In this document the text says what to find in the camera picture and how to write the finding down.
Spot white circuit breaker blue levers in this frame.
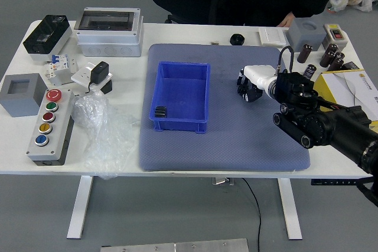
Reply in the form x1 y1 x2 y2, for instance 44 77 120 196
50 53 71 73

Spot white wall switch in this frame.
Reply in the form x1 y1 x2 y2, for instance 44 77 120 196
258 27 289 48

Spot black-lidded white enclosure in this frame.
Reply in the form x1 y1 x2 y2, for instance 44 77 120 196
22 14 73 64

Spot person's left hand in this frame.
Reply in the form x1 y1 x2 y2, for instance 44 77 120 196
277 12 296 28

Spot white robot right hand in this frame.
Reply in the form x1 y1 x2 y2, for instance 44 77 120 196
236 64 278 103

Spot metal bracket under table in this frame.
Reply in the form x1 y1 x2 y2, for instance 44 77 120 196
211 177 236 186

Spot black power adapter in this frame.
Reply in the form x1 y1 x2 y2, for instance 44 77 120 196
86 61 109 93

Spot grey metal plate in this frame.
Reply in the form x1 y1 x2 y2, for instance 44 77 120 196
100 238 249 252

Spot small flat black part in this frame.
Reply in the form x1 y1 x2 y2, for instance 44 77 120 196
342 61 363 71

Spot black cylindrical capacitor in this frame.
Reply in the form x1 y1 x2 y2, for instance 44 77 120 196
303 63 317 79

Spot blue plastic box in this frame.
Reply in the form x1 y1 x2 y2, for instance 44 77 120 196
148 61 211 134

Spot white table leg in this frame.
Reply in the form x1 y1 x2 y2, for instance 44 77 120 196
66 175 95 240
277 178 304 240

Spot grey box round hole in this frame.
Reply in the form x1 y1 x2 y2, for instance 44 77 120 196
286 17 327 53

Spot grey-blue padded mat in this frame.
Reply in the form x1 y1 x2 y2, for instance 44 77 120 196
138 43 312 172

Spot clear plastic bag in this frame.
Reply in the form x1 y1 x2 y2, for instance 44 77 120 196
70 91 141 181

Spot black floor cable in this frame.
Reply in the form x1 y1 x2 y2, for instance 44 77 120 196
240 177 263 252

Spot black round nut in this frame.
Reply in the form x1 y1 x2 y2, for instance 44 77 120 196
230 33 246 46

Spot grey switch box red button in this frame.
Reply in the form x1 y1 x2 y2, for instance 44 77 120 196
321 23 351 51

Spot five-button control station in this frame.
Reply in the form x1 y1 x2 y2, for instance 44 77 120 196
25 88 76 166

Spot white circuit breaker orange marks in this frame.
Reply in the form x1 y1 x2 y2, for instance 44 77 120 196
43 62 64 86

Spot black table control panel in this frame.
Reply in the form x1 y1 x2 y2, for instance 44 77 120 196
310 178 360 186

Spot grey distribution box clear lid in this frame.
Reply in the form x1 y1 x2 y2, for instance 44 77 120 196
76 7 145 57

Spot grey box square hole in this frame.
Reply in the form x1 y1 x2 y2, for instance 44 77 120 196
0 73 45 118

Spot yellow white cardboard box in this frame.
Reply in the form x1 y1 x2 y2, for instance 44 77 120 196
312 68 378 135

